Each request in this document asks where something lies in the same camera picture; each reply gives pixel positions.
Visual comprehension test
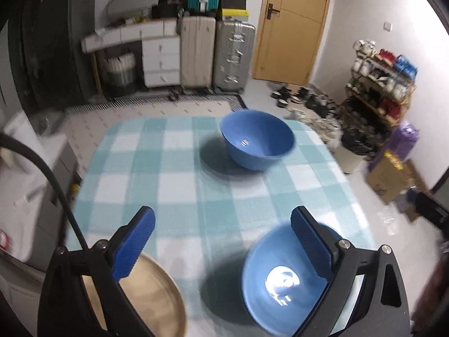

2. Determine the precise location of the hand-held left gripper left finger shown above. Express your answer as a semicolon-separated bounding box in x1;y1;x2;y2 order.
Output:
42;206;156;337

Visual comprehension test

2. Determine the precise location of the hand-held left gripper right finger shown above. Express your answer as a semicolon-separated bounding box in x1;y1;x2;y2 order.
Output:
290;206;411;337

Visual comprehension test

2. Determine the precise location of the blue plastic bowl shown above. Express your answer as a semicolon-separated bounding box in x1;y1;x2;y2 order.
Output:
241;222;351;336
220;110;295;172

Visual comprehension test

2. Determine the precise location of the beige round plate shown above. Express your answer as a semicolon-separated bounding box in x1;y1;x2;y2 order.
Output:
82;253;186;337

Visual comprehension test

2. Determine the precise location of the gold print cardboard box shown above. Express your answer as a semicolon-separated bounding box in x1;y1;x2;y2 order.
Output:
365;151;416;204

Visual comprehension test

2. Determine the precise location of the teal checkered tablecloth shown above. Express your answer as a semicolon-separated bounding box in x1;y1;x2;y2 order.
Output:
67;116;377;337

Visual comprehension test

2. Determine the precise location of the purple bag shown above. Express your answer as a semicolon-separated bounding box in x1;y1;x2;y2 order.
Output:
372;121;420;172

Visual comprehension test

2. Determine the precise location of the wooden shoe rack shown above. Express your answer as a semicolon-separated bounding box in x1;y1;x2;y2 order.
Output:
345;38;418;127

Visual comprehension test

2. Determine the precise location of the grey side cabinet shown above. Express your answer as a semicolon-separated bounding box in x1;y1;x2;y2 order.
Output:
0;110;83;264

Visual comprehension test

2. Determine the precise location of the black white patterned rug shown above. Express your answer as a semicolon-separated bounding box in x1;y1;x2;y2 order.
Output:
65;93;248;137

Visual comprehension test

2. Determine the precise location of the pile of dark sneakers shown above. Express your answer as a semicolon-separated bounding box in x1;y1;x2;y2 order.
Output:
270;84;342;137

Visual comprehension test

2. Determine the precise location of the assorted shoes group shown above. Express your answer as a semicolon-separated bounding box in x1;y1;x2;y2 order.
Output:
347;39;417;123

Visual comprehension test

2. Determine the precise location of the woven basket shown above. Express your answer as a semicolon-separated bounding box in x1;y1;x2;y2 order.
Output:
103;53;137;97

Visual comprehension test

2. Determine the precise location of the white desk with drawers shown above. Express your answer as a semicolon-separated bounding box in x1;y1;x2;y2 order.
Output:
81;19;183;88

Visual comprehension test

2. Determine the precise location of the beige suitcase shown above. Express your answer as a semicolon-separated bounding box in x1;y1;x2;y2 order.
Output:
180;16;216;90

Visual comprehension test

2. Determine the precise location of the silver suitcase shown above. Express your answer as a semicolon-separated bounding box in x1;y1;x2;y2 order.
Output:
212;20;256;95

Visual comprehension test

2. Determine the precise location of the dark grey refrigerator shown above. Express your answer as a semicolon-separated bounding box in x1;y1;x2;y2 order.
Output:
10;0;97;109

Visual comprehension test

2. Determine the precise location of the wooden door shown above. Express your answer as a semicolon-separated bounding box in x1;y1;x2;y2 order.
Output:
253;0;334;85

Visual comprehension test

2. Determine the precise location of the white yellow box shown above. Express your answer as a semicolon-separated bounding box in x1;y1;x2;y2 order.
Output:
222;9;250;22

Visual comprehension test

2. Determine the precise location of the thick black cable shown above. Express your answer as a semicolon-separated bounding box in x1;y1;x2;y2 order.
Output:
0;133;90;250

